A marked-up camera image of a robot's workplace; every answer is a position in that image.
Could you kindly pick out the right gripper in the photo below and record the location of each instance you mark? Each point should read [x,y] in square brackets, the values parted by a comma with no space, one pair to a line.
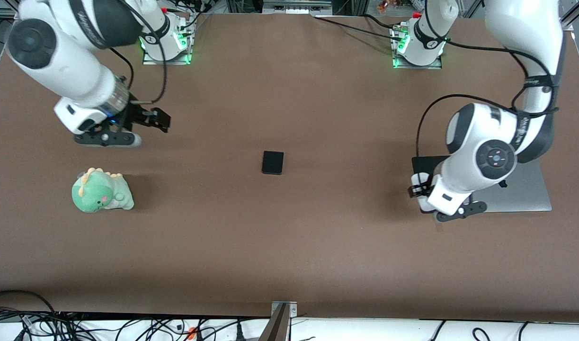
[137,113]

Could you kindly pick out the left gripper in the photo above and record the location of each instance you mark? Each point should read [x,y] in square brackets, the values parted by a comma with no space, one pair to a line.
[416,190]

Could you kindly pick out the small black square box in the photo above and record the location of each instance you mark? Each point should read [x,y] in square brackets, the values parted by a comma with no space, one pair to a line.
[272,162]

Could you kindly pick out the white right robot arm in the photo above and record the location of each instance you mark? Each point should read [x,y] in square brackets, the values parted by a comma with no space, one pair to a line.
[57,61]

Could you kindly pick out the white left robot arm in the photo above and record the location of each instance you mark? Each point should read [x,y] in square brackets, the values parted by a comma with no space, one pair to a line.
[488,142]

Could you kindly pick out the black mouse pad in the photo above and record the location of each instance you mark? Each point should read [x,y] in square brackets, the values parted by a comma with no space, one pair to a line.
[424,166]

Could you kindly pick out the green dinosaur plush toy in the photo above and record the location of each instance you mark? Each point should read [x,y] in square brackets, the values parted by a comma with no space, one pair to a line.
[100,192]

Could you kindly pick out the silver closed laptop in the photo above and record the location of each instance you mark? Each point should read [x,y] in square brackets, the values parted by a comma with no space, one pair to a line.
[530,189]

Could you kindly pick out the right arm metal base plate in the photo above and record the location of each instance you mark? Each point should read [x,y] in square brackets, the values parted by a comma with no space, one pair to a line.
[149,61]

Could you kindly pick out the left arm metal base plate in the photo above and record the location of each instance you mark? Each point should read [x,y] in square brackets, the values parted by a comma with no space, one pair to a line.
[436,66]

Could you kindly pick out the silver network switch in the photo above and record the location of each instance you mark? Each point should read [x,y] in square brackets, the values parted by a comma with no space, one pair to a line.
[296,6]

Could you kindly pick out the aluminium profile post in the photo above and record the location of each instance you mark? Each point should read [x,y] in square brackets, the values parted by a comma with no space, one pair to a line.
[277,322]

